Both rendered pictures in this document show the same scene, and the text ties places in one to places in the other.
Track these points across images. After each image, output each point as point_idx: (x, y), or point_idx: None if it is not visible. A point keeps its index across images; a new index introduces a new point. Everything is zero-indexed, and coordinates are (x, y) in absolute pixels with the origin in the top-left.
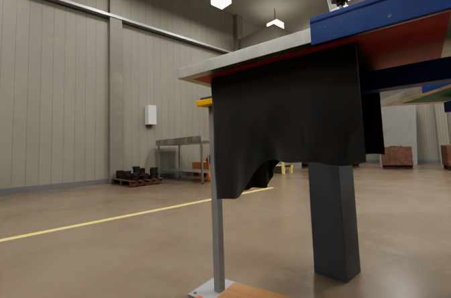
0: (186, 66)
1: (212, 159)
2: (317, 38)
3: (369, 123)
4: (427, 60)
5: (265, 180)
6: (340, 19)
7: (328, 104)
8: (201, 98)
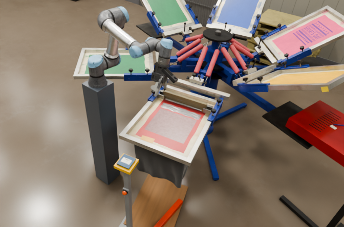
0: (192, 158)
1: (129, 189)
2: (212, 124)
3: None
4: None
5: (145, 169)
6: (215, 117)
7: None
8: (129, 168)
